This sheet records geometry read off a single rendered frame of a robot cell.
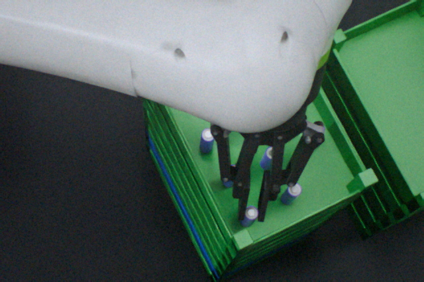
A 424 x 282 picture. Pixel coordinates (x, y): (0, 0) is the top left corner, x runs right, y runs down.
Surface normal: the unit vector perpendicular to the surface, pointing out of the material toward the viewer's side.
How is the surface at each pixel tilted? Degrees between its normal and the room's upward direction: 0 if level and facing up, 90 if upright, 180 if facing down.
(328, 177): 0
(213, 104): 66
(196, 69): 40
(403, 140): 0
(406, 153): 0
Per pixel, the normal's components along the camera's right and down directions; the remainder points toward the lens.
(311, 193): 0.05, -0.25
